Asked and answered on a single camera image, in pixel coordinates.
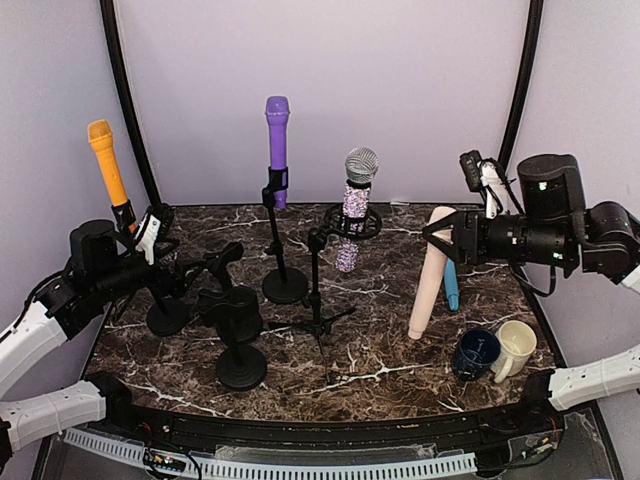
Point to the black frame post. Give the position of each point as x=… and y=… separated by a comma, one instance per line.
x=525, y=69
x=119, y=73

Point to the blue microphone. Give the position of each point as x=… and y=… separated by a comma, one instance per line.
x=451, y=286

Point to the orange microphone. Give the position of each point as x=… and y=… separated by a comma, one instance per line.
x=101, y=140

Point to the right black frame post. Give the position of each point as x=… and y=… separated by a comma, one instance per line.
x=525, y=69

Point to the black tripod shock-mount stand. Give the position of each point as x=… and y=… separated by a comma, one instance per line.
x=335, y=222

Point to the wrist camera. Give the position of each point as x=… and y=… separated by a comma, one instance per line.
x=486, y=177
x=153, y=228

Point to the black stand of blue microphone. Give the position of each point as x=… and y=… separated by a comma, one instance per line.
x=239, y=367

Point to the beige microphone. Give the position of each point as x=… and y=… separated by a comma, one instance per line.
x=432, y=274

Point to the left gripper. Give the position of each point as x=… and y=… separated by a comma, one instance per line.
x=162, y=286

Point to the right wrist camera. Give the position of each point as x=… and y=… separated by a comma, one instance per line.
x=486, y=177

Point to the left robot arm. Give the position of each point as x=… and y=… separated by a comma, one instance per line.
x=104, y=266

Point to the purple microphone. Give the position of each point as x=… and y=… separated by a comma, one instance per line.
x=277, y=114

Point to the dark blue mug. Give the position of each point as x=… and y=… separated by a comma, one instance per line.
x=475, y=352

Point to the cream mug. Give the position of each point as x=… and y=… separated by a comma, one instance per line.
x=517, y=342

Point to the black front rail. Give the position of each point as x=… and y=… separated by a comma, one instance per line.
x=480, y=430

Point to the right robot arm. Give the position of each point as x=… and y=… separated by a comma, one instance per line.
x=557, y=229

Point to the black stand of orange microphone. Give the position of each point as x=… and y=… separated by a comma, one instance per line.
x=164, y=318

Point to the left black frame post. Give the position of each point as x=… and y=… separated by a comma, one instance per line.
x=119, y=73

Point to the white cable tray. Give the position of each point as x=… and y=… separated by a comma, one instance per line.
x=261, y=463

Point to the black stand of beige microphone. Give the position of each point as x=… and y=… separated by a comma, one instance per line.
x=225, y=270

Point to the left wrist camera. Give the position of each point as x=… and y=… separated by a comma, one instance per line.
x=153, y=228

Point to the glitter silver-head microphone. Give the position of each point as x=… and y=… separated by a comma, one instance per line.
x=361, y=166

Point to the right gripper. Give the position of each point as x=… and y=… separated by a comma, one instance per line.
x=469, y=231

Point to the black stand of purple microphone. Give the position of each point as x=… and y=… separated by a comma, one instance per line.
x=283, y=285

